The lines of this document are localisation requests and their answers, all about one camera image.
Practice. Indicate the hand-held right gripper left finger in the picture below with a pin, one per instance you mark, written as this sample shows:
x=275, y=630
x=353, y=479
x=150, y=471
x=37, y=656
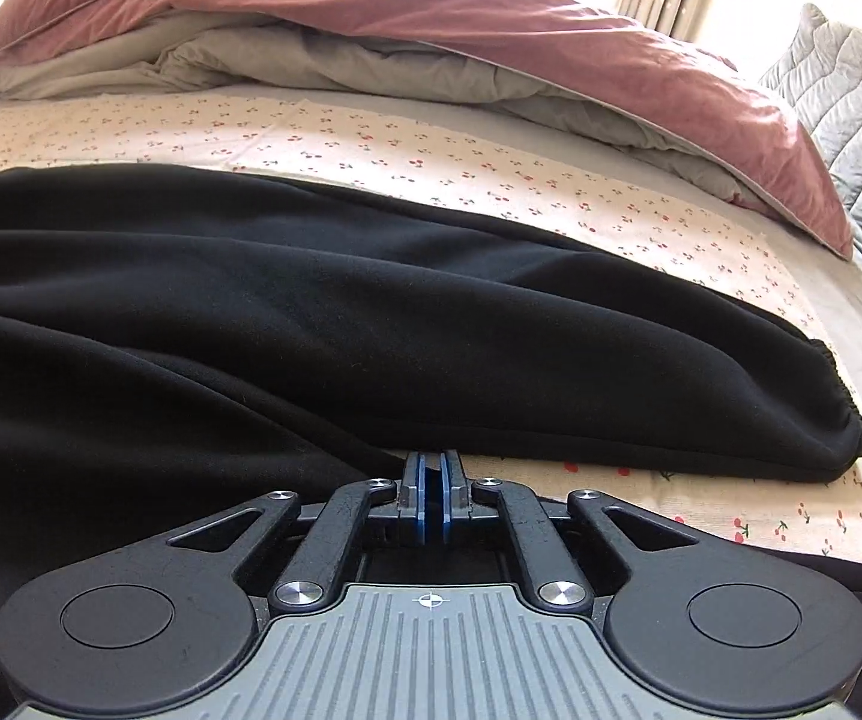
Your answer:
x=419, y=496

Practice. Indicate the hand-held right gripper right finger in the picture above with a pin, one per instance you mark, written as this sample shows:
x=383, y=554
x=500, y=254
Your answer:
x=447, y=496

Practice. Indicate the black pants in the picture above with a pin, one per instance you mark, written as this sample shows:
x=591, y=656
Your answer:
x=266, y=315

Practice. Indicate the cherry print bed sheet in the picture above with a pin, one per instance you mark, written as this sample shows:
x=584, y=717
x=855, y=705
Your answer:
x=476, y=157

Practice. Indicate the pink and grey duvet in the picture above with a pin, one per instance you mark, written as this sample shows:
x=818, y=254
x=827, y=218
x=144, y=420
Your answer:
x=521, y=22

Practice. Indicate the grey quilted headboard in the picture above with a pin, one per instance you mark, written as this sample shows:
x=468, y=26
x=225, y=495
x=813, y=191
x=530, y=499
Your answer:
x=851, y=90

